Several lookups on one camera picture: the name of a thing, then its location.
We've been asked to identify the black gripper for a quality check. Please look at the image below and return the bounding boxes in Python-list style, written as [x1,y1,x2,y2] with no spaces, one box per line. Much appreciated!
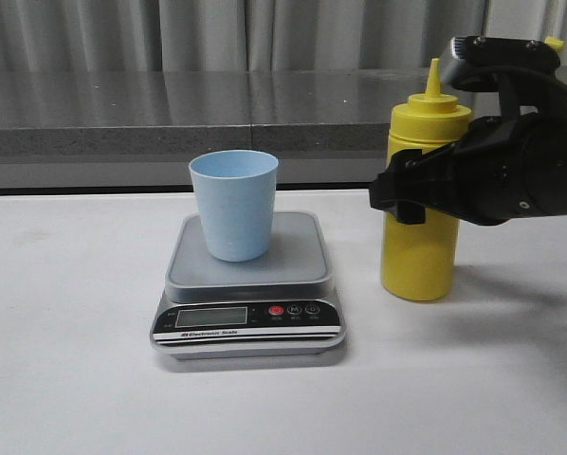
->
[369,114,567,226]

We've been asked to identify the yellow squeeze bottle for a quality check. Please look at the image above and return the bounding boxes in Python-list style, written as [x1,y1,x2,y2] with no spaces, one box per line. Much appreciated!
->
[380,37,565,302]

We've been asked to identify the black camera cable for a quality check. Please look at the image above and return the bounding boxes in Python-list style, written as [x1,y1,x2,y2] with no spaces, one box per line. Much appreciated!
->
[472,65,567,118]

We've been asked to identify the light blue plastic cup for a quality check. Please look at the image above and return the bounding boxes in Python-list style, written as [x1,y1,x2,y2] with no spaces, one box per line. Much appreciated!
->
[189,150,279,262]

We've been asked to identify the grey pleated curtain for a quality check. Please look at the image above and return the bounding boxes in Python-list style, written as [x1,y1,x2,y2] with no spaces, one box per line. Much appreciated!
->
[0,1,567,72]

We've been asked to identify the silver electronic kitchen scale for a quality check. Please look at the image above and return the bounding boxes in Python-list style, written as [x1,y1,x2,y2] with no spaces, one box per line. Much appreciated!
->
[150,211,346,360]

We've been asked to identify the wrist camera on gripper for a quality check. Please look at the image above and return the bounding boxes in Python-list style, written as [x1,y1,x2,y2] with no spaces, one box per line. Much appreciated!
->
[439,35,560,93]

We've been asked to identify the grey stone counter ledge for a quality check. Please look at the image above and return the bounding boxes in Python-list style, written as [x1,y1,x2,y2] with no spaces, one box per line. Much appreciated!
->
[0,64,567,191]

